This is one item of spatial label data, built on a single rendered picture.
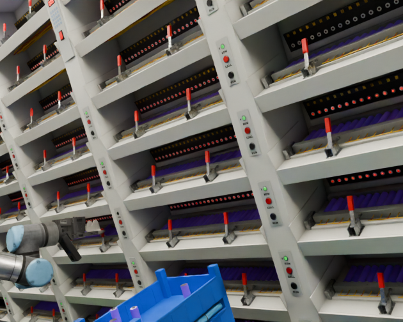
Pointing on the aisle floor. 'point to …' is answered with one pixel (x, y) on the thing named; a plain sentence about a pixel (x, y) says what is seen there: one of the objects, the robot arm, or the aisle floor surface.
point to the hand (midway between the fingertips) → (101, 232)
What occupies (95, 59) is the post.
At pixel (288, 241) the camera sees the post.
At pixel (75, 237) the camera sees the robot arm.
